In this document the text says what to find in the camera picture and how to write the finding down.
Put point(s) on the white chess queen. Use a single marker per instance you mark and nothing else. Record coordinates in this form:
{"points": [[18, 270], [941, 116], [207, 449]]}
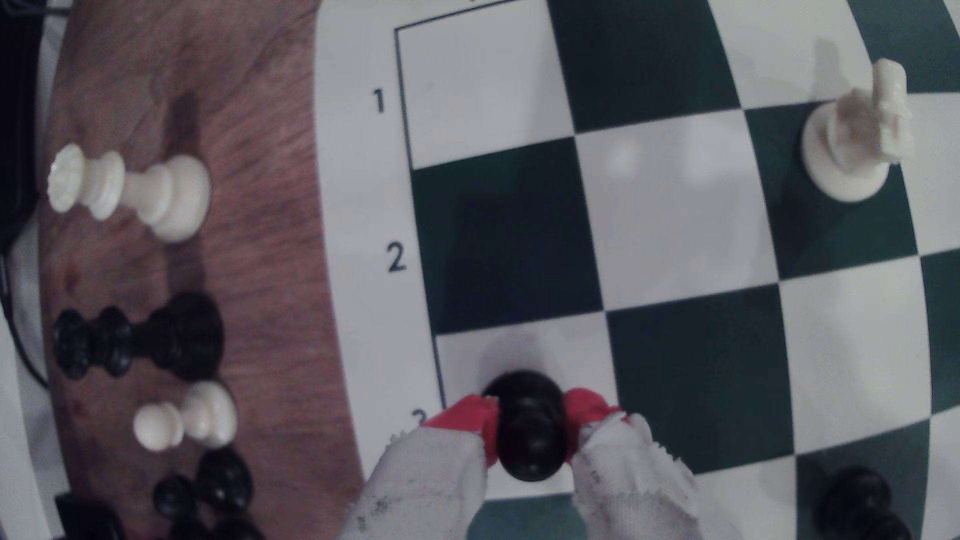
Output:
{"points": [[161, 195]]}

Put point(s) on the black chess pawn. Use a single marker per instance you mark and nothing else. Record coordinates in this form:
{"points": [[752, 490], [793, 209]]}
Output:
{"points": [[529, 427], [225, 480], [855, 502]]}

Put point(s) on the green white chess board mat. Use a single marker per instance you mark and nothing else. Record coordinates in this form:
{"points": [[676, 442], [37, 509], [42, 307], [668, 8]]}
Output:
{"points": [[675, 262]]}

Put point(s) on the white chess knight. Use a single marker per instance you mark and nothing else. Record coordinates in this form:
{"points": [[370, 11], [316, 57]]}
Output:
{"points": [[855, 142]]}

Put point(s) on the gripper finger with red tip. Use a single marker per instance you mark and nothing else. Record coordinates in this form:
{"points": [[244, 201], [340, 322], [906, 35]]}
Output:
{"points": [[435, 487], [630, 487]]}

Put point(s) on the white chess pawn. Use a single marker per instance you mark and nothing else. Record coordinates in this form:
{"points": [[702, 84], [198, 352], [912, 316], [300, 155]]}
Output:
{"points": [[202, 414]]}

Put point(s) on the black chess queen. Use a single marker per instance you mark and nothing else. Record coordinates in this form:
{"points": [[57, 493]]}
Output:
{"points": [[180, 337]]}

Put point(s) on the black device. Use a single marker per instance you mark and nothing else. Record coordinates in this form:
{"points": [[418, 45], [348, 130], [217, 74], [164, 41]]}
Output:
{"points": [[15, 112]]}

